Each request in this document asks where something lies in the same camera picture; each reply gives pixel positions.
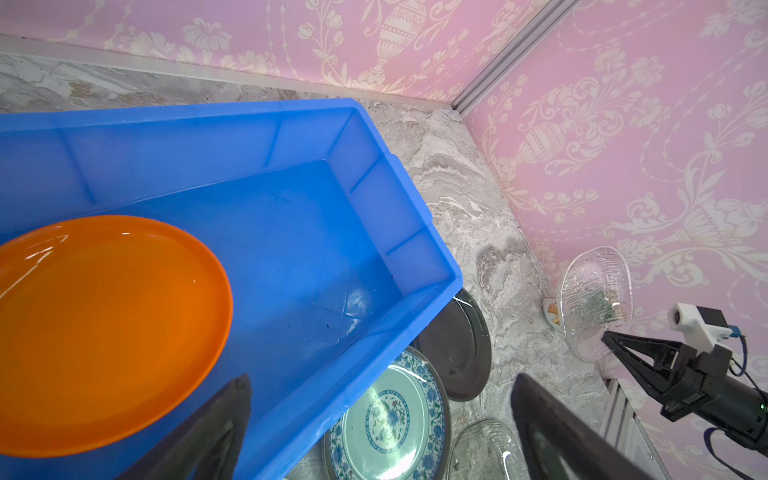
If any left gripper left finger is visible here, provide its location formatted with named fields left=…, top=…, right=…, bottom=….
left=118, top=374, right=252, bottom=479

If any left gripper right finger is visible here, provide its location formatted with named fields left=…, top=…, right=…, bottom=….
left=510, top=373, right=649, bottom=480

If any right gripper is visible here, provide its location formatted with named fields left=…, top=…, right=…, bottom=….
left=601, top=331, right=732, bottom=422

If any clear ribbed glass plate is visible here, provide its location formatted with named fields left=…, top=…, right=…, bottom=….
left=557, top=246, right=634, bottom=363

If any black round plate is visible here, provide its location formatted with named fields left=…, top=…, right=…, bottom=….
left=411, top=289, right=492, bottom=402

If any orange plastic plate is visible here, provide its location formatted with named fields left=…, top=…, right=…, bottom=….
left=1, top=215, right=233, bottom=458

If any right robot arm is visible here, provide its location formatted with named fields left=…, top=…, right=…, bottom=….
left=601, top=331, right=767, bottom=455

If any blue plastic bin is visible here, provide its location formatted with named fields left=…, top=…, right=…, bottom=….
left=1, top=100, right=463, bottom=479

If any blue patterned ceramic plate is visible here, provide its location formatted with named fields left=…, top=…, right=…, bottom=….
left=322, top=347, right=451, bottom=480

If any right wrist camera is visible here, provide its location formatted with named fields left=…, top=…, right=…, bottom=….
left=667, top=303, right=735, bottom=353

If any aluminium front rail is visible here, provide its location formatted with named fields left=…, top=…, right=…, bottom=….
left=600, top=379, right=670, bottom=480

